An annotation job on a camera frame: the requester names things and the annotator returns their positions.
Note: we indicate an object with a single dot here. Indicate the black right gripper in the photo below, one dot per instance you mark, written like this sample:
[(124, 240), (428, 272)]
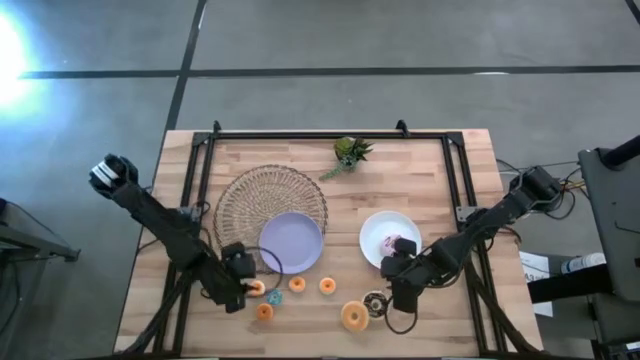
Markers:
[(425, 270)]

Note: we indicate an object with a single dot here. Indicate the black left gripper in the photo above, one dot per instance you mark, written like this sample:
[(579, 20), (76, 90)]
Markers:
[(240, 260)]

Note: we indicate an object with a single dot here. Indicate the small white iced donut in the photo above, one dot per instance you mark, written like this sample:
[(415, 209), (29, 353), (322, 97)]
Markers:
[(262, 289)]

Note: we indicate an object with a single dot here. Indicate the large chocolate iced donut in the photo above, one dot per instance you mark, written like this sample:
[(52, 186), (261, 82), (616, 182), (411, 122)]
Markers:
[(369, 306)]

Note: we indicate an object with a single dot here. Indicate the small blue iced donut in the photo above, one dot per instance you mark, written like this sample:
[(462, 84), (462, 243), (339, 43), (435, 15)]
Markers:
[(279, 299)]

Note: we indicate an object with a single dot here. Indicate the small red striped donut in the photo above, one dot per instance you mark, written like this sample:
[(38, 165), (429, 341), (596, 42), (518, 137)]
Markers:
[(292, 285)]

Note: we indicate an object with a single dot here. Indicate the small red sprinkled donut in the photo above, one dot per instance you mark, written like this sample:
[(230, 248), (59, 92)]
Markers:
[(322, 286)]

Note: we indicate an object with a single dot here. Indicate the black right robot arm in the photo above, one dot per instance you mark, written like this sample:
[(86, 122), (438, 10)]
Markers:
[(500, 212)]

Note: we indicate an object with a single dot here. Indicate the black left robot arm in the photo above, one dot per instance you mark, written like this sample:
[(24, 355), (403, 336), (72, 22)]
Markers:
[(150, 210)]

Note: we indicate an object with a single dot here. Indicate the small orange donut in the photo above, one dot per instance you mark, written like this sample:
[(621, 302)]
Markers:
[(259, 313)]

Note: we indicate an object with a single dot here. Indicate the large pink iced donut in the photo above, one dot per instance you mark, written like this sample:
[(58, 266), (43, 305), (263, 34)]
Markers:
[(387, 245)]

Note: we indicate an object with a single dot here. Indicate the round white plate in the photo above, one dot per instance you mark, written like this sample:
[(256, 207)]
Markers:
[(380, 230)]

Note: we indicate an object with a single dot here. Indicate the large orange glazed donut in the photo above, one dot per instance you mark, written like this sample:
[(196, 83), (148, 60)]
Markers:
[(346, 317)]

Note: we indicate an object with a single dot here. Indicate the round purple plate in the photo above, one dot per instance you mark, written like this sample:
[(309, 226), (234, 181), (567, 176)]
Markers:
[(290, 242)]

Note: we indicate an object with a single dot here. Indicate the round woven wicker mat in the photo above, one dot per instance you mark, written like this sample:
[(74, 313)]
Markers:
[(265, 195)]

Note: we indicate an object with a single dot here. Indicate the white paper sheet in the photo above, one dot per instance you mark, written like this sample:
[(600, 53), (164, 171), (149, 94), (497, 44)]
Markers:
[(535, 280)]

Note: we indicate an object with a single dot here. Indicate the potted succulent plant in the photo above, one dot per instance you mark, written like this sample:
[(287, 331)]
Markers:
[(350, 150)]

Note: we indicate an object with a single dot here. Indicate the white bottle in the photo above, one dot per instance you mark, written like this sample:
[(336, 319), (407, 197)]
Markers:
[(582, 262)]

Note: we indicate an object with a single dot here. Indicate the grey side table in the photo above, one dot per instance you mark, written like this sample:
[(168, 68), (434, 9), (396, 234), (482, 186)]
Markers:
[(30, 240)]

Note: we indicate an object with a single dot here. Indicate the grey equipment cart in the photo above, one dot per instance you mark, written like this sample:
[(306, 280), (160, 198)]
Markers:
[(615, 210)]

